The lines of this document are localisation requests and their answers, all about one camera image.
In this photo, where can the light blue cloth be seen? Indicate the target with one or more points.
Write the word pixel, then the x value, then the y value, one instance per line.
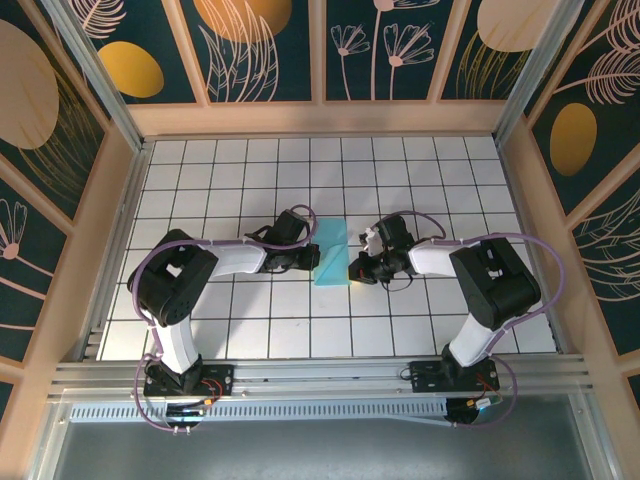
pixel 332 275

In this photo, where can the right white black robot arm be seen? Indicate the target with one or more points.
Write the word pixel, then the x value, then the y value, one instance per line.
pixel 472 340

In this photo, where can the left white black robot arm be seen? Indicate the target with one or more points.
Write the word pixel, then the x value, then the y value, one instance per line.
pixel 177 345

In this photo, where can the grey metal sheet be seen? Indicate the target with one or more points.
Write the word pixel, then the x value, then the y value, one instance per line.
pixel 325 450

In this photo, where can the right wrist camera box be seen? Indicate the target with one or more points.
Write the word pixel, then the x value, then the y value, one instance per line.
pixel 370 240

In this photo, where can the long aluminium mounting rail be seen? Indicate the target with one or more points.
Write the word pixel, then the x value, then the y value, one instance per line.
pixel 325 375

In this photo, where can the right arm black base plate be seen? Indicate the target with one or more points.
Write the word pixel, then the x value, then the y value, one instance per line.
pixel 425 375

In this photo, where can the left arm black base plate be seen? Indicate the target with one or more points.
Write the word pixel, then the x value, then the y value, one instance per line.
pixel 220 375

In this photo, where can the aluminium table side rail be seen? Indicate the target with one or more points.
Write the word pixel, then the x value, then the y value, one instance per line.
pixel 515 200
pixel 131 200

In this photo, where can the aluminium corner post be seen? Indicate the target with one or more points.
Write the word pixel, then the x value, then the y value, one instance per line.
pixel 112 100
pixel 530 75

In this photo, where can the aluminium frame profile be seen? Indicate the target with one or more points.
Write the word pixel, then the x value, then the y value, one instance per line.
pixel 42 440
pixel 597 440

